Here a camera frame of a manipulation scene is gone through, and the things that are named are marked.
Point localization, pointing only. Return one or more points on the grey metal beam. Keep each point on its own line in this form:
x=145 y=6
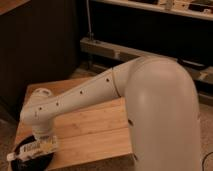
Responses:
x=122 y=53

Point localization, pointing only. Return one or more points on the black ceramic bowl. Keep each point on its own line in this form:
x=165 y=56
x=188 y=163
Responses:
x=38 y=164

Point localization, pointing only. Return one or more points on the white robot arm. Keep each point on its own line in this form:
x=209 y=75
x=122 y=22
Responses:
x=161 y=103

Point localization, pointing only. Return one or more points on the metal pole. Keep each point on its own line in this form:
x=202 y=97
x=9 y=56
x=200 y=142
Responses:
x=90 y=33

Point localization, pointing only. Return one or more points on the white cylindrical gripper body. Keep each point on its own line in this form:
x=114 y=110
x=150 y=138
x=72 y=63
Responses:
x=42 y=131

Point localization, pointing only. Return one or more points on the clear bottle with label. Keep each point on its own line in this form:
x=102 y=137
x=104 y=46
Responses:
x=35 y=149

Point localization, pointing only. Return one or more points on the wooden shelf with items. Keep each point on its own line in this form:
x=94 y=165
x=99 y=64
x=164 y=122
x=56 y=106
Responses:
x=167 y=7

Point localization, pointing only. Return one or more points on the wooden table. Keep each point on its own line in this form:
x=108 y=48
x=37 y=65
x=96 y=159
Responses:
x=93 y=139

